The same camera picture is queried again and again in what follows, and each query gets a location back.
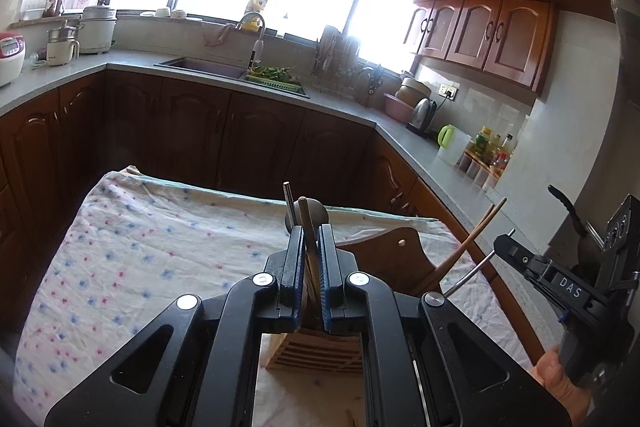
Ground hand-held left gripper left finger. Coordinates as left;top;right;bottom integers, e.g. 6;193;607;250
44;224;307;427

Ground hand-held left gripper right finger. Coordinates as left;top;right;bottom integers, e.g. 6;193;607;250
319;224;573;427

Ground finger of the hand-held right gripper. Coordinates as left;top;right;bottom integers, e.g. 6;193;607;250
492;229;556;293

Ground metal chopstick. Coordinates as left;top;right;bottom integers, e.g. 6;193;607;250
444;254;496;297
282;181;297;235

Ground metal spoon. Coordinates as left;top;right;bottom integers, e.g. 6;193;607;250
285;199;329;239

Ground wooden utensil holder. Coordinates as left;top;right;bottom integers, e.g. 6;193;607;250
262;227;438;375

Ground person's right hand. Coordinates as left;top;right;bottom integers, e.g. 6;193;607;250
530;346;597;427

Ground black wok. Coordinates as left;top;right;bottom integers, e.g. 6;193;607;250
547;184;608;268

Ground row of spice jars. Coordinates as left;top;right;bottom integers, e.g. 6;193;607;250
460;152;501;190

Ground group of condiment bottles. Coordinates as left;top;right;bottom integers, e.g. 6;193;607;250
470;126;516;178

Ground green and white pitcher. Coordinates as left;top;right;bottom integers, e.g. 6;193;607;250
438;124;473;165

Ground floral white tablecloth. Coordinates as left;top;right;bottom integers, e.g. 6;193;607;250
12;164;533;427

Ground steel electric kettle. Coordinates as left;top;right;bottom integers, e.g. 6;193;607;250
407;98;438;138

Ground grey kitchen countertop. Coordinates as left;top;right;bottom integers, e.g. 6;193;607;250
0;49;566;348

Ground wooden lower cabinets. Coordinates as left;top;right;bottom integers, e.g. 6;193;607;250
0;72;546;358

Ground wooden cabinets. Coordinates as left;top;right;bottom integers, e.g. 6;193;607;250
0;72;546;358
407;0;631;95

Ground pink basin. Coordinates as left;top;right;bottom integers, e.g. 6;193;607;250
384;93;416;124

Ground beige pot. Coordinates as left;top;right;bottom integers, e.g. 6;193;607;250
395;77;432;105

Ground knife and scissors holder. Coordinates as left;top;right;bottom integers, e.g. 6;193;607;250
360;64;386;108

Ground green basket with vegetables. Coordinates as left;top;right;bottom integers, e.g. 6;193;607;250
245;66;308;98

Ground dish drying rack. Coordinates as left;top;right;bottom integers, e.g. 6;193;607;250
312;24;361;90

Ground wooden upper cabinets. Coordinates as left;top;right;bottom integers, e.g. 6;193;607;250
407;0;631;95

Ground kitchen sink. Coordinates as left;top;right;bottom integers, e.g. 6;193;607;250
155;57;248;80

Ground curved kitchen faucet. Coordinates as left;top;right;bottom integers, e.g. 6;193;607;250
235;12;266;75

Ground range hood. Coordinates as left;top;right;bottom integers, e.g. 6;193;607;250
610;0;640;72

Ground pink cloth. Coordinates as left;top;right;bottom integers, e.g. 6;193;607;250
200;21;236;48

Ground yellow bottle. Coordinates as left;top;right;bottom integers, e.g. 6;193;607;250
245;0;266;30

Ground large white electric cooker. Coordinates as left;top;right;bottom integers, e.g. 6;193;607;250
80;4;118;55

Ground white blender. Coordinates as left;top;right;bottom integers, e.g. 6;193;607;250
46;24;81;68

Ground white and red rice cooker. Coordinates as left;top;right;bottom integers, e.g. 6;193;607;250
0;32;26;88

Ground white dish box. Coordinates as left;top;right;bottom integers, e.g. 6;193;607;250
22;0;51;20

